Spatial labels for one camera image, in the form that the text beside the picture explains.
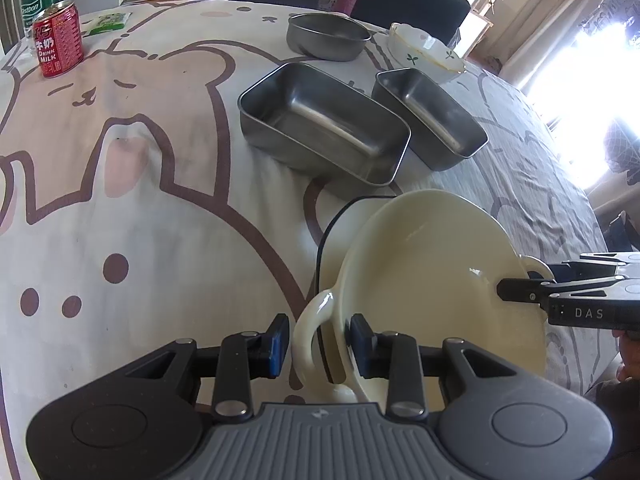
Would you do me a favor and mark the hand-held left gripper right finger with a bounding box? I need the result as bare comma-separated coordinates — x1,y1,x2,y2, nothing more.
350,314,521,421

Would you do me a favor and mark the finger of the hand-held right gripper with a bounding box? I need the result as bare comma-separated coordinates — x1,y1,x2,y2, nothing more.
496,276,623,307
527,253,640,282

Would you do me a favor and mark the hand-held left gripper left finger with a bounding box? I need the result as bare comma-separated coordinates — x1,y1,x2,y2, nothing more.
122,314,291,423

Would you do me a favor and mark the cream bowl with handles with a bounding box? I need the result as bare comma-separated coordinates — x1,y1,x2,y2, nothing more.
294,189,556,407

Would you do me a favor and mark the white plate with black rim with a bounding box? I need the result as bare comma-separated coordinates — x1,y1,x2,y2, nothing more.
315,194,401,391

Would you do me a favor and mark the rectangular steel tray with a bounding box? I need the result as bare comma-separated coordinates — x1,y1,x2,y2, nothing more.
237,62,412,186
371,67,489,172

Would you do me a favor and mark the white floral scalloped bowl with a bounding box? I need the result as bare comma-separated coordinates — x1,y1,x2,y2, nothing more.
388,22,467,84

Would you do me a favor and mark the person's leg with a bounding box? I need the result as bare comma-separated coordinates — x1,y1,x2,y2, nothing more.
585,380,640,480

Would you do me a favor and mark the bear printed tablecloth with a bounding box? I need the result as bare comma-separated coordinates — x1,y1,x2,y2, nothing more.
0,0,618,480

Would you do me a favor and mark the round steel bowl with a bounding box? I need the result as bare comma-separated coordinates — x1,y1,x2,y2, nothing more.
286,12,372,62

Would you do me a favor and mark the green snack packet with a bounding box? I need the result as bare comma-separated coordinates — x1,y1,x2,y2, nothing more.
82,11,132,37

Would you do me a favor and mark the red drink can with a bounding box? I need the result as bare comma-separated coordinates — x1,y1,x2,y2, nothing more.
31,1,84,79

